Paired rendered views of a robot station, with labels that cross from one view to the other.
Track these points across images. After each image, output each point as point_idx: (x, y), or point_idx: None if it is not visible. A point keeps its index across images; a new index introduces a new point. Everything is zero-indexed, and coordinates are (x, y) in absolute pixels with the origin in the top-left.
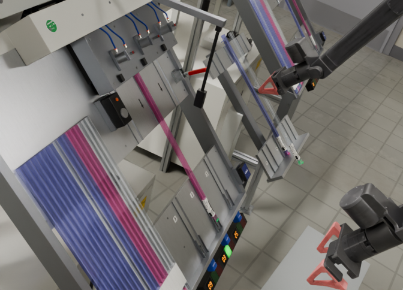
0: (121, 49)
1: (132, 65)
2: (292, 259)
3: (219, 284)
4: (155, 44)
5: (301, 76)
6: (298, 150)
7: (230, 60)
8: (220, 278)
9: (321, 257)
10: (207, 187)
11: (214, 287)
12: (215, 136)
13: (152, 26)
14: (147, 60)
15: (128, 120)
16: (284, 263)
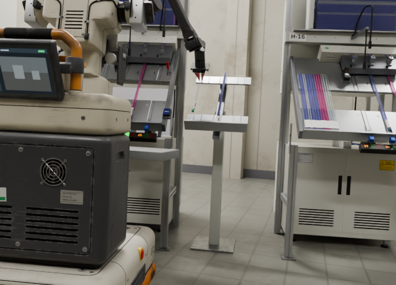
0: (134, 50)
1: (134, 54)
2: (142, 147)
3: (191, 254)
4: (154, 54)
5: (194, 56)
6: (220, 121)
7: (219, 81)
8: (197, 254)
9: (152, 149)
10: (141, 108)
11: (187, 252)
12: (168, 96)
13: (159, 50)
14: (144, 56)
15: (116, 65)
16: (138, 146)
